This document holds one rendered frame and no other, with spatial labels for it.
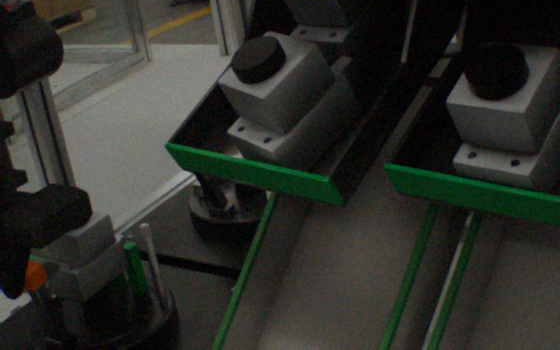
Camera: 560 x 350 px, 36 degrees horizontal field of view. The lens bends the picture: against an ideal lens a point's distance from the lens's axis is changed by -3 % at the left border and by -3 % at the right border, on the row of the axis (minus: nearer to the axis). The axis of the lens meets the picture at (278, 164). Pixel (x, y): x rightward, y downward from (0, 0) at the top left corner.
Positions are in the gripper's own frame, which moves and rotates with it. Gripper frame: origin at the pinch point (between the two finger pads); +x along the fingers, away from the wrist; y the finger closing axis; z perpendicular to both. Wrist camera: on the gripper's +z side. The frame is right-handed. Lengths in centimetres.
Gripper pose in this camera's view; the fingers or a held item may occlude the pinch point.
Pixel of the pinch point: (3, 260)
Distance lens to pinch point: 73.1
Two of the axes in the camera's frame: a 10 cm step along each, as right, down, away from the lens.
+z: -5.2, 4.0, -7.5
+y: 8.4, 0.9, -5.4
